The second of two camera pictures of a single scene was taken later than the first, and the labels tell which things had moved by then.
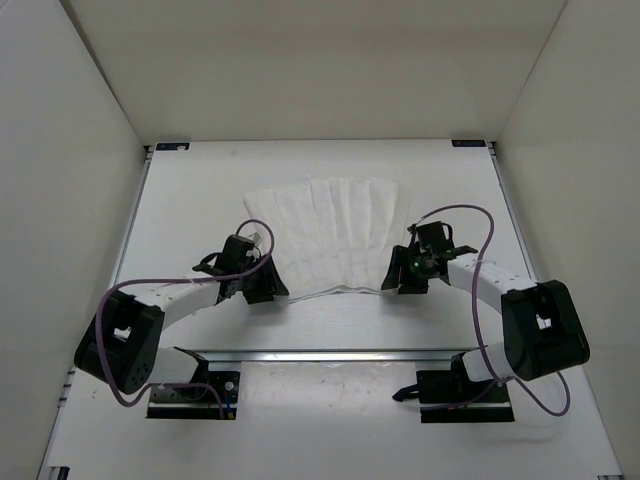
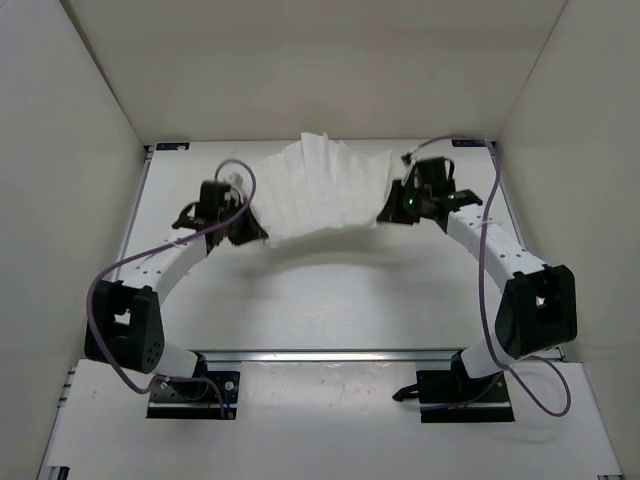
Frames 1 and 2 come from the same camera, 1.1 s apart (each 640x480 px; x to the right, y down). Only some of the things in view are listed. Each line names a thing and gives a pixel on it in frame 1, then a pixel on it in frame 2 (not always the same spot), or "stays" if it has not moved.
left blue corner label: x=172 y=146 stays
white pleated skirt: x=331 y=232 → x=315 y=184
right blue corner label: x=469 y=143 stays
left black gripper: x=271 y=284 → x=254 y=231
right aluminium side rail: x=493 y=149 stays
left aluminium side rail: x=120 y=261 stays
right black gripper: x=400 y=257 → x=391 y=212
